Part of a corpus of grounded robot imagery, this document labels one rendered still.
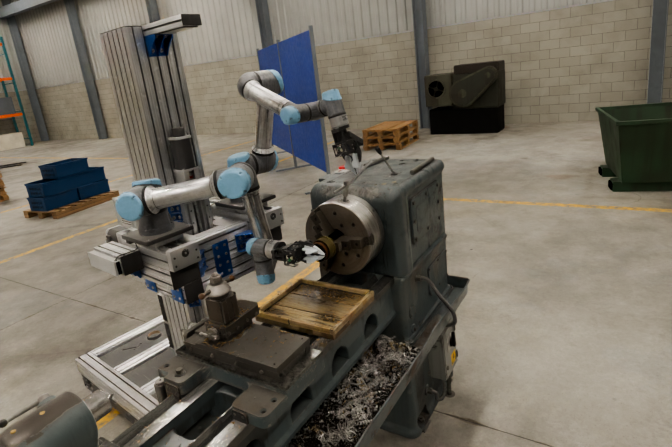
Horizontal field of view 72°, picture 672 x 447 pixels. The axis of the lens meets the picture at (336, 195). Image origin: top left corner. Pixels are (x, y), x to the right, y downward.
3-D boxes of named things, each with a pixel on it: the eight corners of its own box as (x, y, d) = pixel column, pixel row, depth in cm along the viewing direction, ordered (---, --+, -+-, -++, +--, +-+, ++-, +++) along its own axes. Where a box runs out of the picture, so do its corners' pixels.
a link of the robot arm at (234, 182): (134, 214, 195) (258, 187, 191) (117, 226, 181) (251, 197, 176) (124, 187, 192) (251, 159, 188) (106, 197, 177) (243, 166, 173)
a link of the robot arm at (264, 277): (278, 273, 201) (274, 250, 198) (274, 285, 190) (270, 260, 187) (260, 275, 201) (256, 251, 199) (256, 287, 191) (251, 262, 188)
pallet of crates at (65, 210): (89, 196, 854) (77, 154, 833) (120, 196, 820) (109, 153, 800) (25, 218, 749) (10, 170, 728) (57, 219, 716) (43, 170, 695)
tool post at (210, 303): (226, 311, 154) (220, 284, 151) (242, 315, 150) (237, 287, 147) (209, 322, 148) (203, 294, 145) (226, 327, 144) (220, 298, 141)
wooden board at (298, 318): (301, 285, 201) (299, 277, 199) (375, 299, 181) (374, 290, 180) (255, 320, 176) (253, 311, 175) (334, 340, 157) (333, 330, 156)
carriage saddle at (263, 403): (220, 335, 169) (217, 320, 168) (326, 366, 144) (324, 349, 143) (151, 385, 145) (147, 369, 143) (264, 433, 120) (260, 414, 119)
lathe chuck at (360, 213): (315, 253, 210) (318, 188, 198) (377, 275, 195) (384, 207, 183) (303, 261, 202) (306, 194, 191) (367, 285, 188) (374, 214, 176)
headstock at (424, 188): (370, 223, 269) (364, 157, 259) (450, 230, 243) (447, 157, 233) (313, 264, 221) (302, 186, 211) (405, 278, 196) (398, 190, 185)
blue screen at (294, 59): (256, 156, 1064) (238, 50, 1002) (289, 151, 1087) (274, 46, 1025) (305, 194, 686) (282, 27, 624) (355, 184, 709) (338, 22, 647)
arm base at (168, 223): (132, 233, 202) (127, 211, 200) (163, 222, 213) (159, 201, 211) (150, 238, 193) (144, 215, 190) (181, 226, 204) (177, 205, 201)
